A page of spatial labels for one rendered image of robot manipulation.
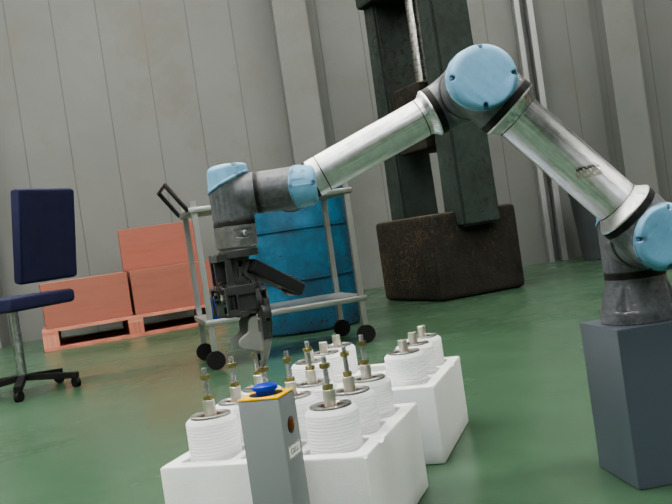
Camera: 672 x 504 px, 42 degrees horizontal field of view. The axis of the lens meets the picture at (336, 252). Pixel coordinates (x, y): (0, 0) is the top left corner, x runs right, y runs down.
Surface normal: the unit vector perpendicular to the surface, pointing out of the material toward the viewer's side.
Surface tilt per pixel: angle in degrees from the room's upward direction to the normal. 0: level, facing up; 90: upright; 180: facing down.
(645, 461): 90
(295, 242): 90
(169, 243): 90
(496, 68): 84
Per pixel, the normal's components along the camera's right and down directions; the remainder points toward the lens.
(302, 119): 0.11, 0.00
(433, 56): -0.91, 0.14
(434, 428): -0.29, 0.06
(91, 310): 0.35, -0.04
